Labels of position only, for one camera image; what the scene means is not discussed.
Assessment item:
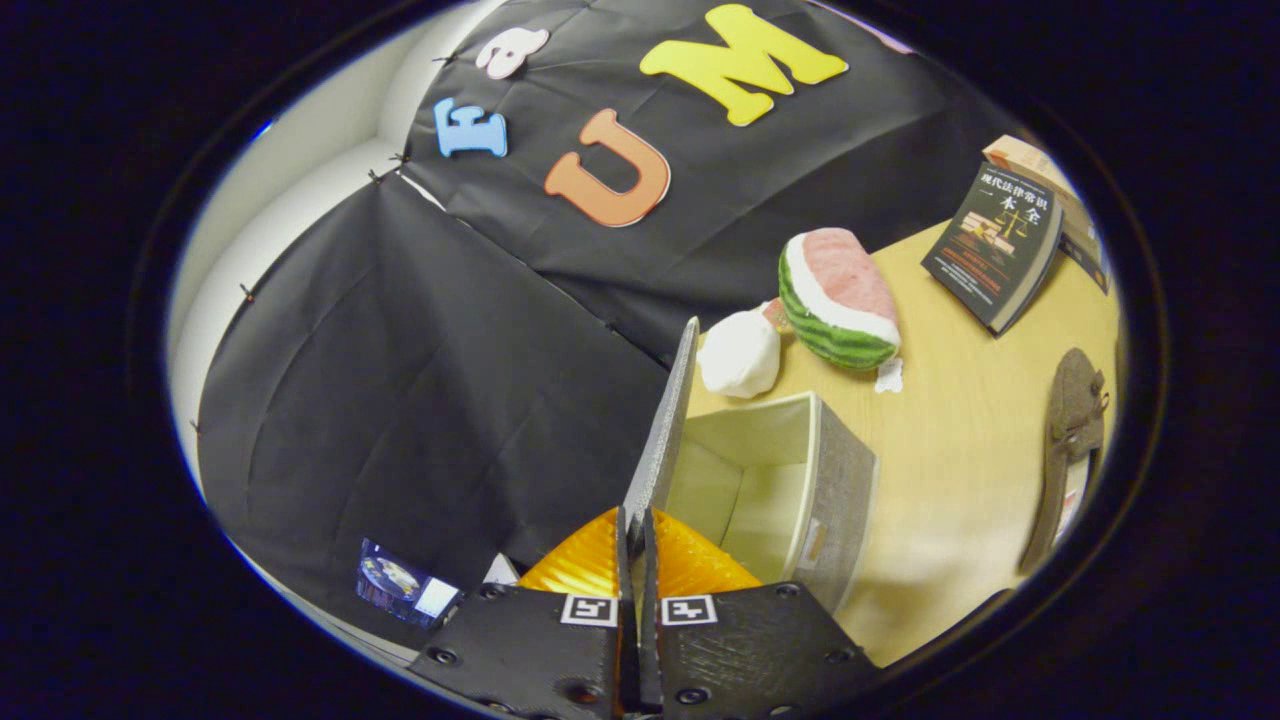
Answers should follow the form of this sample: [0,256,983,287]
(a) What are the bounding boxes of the blue printed card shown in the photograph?
[357,538,461,628]

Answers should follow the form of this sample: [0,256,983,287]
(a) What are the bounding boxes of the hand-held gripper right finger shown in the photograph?
[640,507,886,720]

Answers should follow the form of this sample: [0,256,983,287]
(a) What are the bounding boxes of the black cover book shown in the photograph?
[921,162,1064,337]

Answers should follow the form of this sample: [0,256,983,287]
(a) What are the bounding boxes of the brown fuzzy shoe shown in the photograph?
[1020,348,1111,573]

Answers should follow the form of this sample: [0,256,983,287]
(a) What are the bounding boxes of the grey fabric storage box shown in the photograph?
[622,318,879,613]

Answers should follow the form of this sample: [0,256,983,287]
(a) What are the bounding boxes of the watermelon slice plush toy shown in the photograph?
[778,228,904,394]

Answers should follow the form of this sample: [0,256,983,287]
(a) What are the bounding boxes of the blue cover book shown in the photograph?
[1062,232,1113,295]

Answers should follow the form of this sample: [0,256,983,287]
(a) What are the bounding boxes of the beige cover book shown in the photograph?
[983,134,1091,231]

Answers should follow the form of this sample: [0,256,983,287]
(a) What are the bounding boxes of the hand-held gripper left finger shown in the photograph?
[410,507,641,720]

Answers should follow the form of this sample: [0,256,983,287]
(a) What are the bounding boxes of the white plush toy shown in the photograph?
[697,308,782,399]

